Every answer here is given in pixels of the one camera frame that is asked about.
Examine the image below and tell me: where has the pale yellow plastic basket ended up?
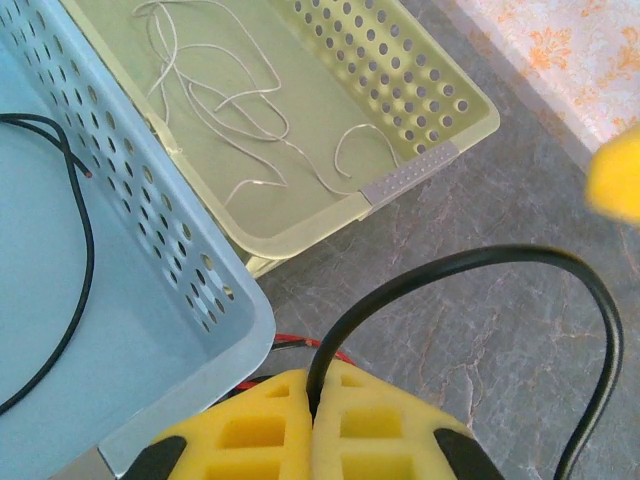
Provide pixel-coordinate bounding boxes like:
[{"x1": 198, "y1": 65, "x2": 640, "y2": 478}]
[{"x1": 62, "y1": 0, "x2": 501, "y2": 279}]

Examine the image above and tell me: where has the red cable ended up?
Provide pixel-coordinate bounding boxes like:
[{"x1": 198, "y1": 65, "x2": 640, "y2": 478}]
[{"x1": 234, "y1": 332, "x2": 361, "y2": 396}]

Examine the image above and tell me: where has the white cable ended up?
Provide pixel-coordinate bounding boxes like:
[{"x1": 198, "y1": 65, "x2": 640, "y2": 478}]
[
  {"x1": 219, "y1": 123, "x2": 404, "y2": 211},
  {"x1": 132, "y1": 0, "x2": 291, "y2": 146}
]

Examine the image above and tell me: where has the light blue plastic basket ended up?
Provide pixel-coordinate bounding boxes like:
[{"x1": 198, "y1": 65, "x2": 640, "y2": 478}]
[{"x1": 0, "y1": 0, "x2": 278, "y2": 480}]

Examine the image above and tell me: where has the black cable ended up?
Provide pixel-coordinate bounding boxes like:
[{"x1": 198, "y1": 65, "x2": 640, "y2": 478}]
[
  {"x1": 0, "y1": 113, "x2": 96, "y2": 416},
  {"x1": 305, "y1": 243, "x2": 625, "y2": 480}
]

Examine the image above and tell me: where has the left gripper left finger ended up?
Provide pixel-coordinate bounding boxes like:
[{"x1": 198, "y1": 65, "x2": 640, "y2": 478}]
[{"x1": 127, "y1": 368, "x2": 315, "y2": 480}]

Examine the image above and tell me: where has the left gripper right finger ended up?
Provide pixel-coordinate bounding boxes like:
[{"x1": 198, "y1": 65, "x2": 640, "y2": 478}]
[{"x1": 312, "y1": 359, "x2": 504, "y2": 480}]

